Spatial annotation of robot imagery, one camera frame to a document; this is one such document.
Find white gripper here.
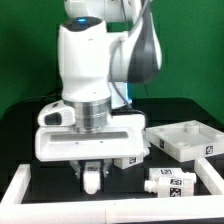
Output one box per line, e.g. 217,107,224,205
35,114,145,178

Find white square tabletop part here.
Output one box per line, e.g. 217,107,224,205
146,120,224,162

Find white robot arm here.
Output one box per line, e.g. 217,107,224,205
35,0,162,176

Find white U-shaped fence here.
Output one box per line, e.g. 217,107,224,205
0,158,224,224

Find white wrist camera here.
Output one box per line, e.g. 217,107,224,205
38,100,75,126

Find black cable on table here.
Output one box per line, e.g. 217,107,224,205
19,89,64,105

